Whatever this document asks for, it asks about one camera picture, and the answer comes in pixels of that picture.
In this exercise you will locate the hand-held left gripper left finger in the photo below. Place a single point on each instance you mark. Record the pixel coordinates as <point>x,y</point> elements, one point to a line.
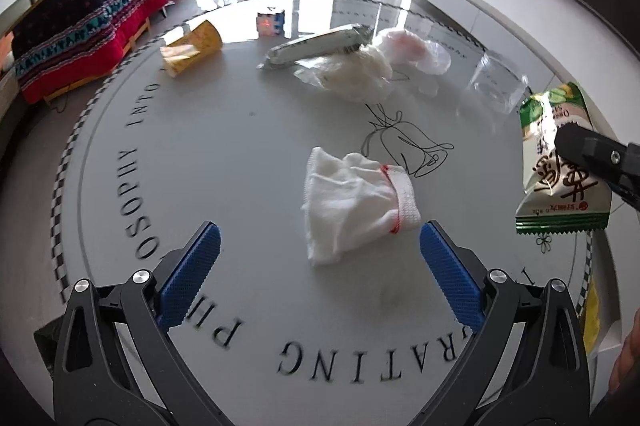
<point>192,271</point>

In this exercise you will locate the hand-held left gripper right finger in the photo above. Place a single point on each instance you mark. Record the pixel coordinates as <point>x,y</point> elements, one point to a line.
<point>450,271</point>

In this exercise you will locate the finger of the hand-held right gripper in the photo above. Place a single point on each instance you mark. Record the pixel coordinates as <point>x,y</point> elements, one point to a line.
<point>595,151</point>

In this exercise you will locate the green snack packet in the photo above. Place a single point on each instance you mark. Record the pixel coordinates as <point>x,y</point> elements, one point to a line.
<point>550,191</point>

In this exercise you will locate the clear plastic cup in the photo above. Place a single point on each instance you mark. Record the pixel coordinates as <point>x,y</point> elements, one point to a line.
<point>495,81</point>

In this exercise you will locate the white cotton glove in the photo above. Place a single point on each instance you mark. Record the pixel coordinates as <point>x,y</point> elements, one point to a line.
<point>345,201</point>

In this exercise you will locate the yellow plastic bag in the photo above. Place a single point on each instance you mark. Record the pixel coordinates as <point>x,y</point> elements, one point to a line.
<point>591,316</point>

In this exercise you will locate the clear bag with pink inside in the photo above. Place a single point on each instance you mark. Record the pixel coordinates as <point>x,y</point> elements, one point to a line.
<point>415,49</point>

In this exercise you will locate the white plastic bag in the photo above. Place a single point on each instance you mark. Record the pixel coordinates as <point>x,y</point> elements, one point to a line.
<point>355,74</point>

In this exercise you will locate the yellow paper cup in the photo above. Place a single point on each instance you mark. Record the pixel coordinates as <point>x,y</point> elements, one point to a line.
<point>195,44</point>

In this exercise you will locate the small patterned cube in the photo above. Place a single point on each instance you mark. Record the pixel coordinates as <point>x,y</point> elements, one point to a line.
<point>270,21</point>

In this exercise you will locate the person's right forearm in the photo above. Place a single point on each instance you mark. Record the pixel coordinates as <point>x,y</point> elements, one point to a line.
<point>625,356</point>

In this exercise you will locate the patterned dark and red blanket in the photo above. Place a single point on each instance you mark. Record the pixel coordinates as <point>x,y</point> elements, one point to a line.
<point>85,21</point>

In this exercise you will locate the orange cushion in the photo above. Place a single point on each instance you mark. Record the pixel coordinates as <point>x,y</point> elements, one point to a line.
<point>4,54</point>

